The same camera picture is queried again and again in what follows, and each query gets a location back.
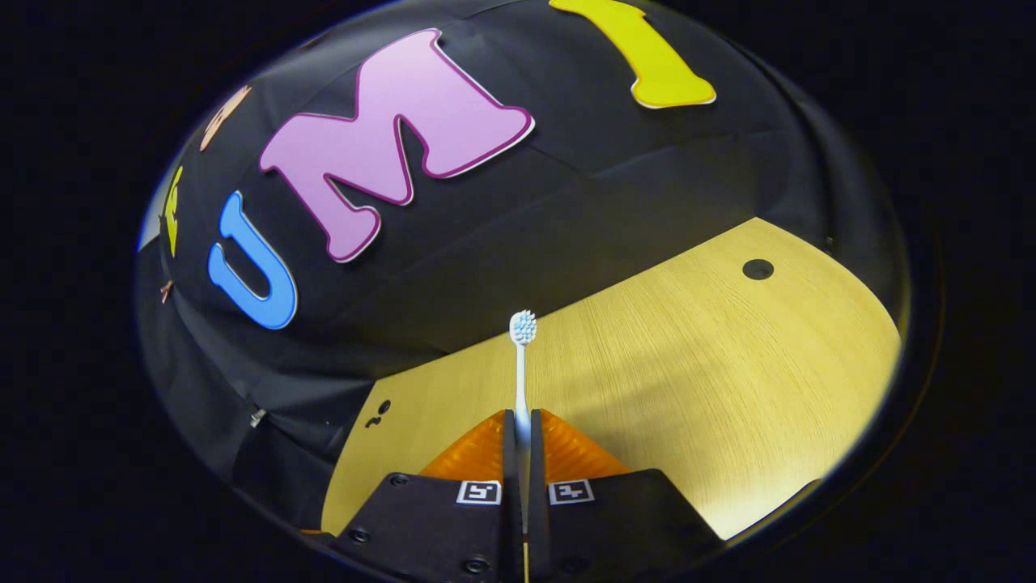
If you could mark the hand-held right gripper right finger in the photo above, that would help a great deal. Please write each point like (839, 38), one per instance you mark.
(537, 461)

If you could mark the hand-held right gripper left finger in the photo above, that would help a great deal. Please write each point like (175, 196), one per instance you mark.
(509, 453)

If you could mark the light blue toothbrush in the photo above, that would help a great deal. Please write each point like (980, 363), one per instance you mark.
(521, 380)

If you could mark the silver metal clip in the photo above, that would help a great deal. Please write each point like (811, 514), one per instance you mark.
(257, 418)

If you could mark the black backdrop cloth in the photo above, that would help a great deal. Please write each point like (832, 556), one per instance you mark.
(583, 194)

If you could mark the copper metal clip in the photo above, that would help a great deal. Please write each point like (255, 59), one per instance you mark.
(166, 291)

